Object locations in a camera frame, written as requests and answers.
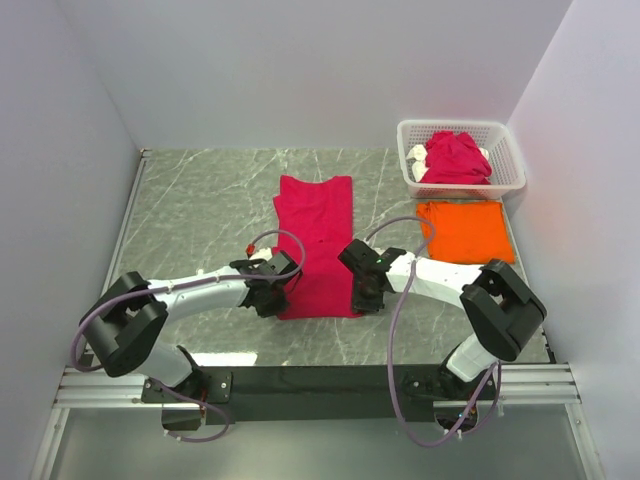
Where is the pink t shirt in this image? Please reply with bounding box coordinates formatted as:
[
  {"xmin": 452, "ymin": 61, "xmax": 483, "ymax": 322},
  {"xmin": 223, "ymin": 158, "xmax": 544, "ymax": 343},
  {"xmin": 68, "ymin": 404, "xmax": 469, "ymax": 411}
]
[{"xmin": 273, "ymin": 175, "xmax": 357, "ymax": 320}]

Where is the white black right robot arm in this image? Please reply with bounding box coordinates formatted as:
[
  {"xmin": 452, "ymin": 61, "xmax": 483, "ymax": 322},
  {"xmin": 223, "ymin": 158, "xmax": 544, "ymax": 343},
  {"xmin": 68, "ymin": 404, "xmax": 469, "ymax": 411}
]
[{"xmin": 338, "ymin": 240, "xmax": 547, "ymax": 399}]

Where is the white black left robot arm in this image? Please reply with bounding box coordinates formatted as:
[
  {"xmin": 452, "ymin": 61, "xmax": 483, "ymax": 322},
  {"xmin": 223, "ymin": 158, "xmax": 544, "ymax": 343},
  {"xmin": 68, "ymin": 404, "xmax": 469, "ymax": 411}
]
[{"xmin": 81, "ymin": 251, "xmax": 301, "ymax": 402}]

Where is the folded orange t shirt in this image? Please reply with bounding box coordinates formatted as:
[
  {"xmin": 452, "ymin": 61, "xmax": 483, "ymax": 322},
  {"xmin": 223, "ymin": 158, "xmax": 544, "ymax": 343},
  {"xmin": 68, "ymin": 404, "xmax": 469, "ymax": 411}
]
[{"xmin": 416, "ymin": 201, "xmax": 516, "ymax": 265}]

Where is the white cloth in basket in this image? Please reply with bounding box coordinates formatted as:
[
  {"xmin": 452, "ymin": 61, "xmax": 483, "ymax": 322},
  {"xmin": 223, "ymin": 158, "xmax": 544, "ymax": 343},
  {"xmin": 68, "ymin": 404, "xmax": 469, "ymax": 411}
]
[{"xmin": 406, "ymin": 144, "xmax": 429, "ymax": 183}]

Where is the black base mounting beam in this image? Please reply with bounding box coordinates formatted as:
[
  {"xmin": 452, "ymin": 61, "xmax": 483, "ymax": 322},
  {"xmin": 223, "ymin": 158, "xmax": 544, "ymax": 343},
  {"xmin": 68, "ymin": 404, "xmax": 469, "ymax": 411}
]
[{"xmin": 141, "ymin": 364, "xmax": 496, "ymax": 430}]

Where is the white plastic laundry basket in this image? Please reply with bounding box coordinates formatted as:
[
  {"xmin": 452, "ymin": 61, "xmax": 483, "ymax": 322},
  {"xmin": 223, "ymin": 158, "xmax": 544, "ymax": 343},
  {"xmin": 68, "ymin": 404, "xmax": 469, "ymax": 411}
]
[{"xmin": 396, "ymin": 119, "xmax": 526, "ymax": 200}]

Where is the crumpled pink shirt in basket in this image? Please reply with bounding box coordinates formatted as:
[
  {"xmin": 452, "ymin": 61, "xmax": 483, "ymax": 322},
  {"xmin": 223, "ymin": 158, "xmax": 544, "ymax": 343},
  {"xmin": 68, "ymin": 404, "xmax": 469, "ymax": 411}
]
[{"xmin": 419, "ymin": 131, "xmax": 492, "ymax": 185}]

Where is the aluminium front frame rail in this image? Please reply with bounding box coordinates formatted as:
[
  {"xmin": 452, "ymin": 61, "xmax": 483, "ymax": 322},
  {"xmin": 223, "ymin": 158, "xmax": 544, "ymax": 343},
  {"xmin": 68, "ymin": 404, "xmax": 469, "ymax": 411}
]
[{"xmin": 53, "ymin": 368, "xmax": 145, "ymax": 409}]

